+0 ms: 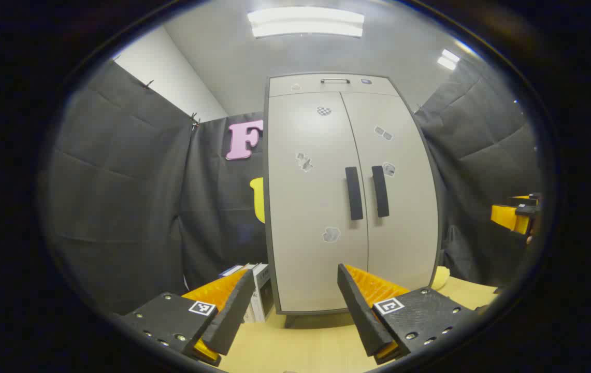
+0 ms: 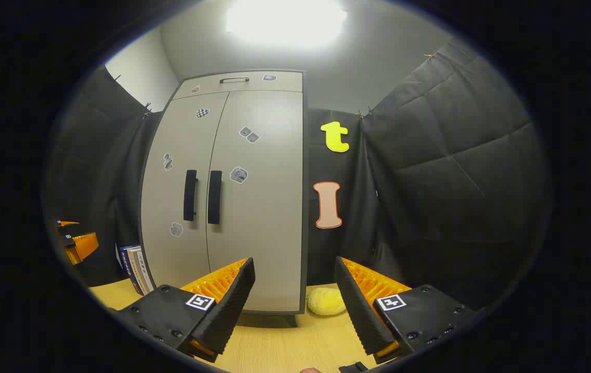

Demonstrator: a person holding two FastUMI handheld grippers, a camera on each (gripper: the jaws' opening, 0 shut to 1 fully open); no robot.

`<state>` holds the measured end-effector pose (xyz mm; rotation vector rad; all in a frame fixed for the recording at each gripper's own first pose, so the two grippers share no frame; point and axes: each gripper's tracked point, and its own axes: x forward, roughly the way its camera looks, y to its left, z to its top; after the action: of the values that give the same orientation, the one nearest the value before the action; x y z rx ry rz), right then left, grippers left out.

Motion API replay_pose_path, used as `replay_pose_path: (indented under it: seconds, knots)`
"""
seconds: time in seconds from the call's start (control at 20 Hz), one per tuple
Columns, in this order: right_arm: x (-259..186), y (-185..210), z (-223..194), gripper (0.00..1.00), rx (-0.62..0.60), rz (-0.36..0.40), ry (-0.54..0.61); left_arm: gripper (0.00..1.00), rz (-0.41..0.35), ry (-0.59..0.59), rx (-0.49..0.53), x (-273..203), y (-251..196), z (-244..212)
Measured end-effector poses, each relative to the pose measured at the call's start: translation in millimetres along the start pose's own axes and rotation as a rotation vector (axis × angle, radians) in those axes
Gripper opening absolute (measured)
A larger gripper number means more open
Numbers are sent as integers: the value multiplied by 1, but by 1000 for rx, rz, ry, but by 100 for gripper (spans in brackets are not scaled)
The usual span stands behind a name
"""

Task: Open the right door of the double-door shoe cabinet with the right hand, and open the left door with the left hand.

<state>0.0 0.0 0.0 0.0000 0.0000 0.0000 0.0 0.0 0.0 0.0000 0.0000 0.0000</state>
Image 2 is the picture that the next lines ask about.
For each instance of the grey cabinet drawer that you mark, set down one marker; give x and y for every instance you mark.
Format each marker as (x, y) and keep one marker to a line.
(279, 85)

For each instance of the grey double-door shoe cabinet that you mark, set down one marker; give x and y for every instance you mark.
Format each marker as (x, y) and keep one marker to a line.
(306, 181)

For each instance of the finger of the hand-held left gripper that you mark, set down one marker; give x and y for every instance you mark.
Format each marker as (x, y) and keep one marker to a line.
(84, 246)
(67, 223)

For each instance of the cream book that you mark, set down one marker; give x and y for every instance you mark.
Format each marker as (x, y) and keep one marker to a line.
(137, 272)

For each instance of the navy book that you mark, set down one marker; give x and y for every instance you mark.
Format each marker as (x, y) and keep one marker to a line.
(124, 264)

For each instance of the yellow sponge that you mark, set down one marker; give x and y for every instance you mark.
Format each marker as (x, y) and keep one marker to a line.
(326, 301)

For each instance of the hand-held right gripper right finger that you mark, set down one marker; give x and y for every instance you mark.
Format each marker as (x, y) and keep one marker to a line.
(362, 316)

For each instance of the large ceiling light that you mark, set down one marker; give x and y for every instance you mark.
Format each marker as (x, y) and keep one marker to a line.
(285, 20)

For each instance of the white book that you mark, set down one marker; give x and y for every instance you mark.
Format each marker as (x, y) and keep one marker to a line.
(146, 274)

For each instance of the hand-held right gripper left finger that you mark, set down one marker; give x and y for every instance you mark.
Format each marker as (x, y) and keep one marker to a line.
(228, 311)

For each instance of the black backdrop cloth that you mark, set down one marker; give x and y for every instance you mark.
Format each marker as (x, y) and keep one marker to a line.
(456, 181)

